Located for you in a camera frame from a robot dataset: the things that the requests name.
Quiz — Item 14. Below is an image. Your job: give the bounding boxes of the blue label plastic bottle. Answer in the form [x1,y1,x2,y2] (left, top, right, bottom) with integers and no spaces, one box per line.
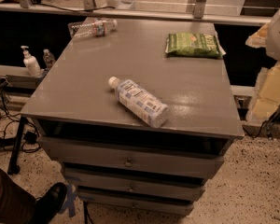
[108,77,169,128]

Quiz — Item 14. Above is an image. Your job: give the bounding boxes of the clear water bottle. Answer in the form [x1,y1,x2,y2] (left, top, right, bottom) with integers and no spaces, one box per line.
[68,18,118,38]

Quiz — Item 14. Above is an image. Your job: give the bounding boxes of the small clear bottle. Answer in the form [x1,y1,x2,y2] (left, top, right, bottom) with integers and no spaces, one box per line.
[43,49,56,69]

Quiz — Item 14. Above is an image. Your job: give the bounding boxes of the white pump dispenser bottle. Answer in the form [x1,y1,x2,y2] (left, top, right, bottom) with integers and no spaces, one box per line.
[21,46,41,77]

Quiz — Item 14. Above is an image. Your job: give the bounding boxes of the grey drawer cabinet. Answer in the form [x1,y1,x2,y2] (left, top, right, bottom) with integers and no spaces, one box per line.
[22,20,244,216]

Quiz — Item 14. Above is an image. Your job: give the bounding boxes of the green snack bag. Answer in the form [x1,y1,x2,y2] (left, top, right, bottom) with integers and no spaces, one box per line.
[165,32,223,59]

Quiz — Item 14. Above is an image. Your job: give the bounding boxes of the top grey drawer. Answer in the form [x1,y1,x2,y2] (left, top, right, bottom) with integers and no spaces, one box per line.
[38,136,224,179]

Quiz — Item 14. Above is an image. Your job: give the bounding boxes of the grey drawer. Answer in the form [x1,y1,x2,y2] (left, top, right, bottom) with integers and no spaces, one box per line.
[63,168,205,201]
[38,136,224,179]
[78,189,193,216]

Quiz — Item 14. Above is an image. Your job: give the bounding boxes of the middle grey drawer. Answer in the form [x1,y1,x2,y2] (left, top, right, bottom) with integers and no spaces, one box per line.
[63,168,205,201]

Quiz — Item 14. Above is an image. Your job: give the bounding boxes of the bottom grey drawer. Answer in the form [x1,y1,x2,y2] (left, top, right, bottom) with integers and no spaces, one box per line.
[78,189,193,216]

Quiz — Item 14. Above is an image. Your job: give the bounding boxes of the black shoe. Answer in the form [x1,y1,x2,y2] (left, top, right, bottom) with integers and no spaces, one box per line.
[29,182,67,224]

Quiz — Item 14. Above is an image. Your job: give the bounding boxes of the black stand leg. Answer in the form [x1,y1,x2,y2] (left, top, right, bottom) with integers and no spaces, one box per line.
[7,117,28,175]

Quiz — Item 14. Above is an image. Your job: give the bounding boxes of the brown trouser leg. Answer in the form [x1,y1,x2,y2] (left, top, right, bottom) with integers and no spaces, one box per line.
[0,169,35,224]

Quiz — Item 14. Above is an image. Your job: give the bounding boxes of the black floor cables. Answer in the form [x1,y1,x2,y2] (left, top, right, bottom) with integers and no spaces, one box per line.
[0,77,42,155]

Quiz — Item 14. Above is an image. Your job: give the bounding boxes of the metal frame rail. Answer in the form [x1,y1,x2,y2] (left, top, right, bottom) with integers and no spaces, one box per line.
[0,2,272,27]

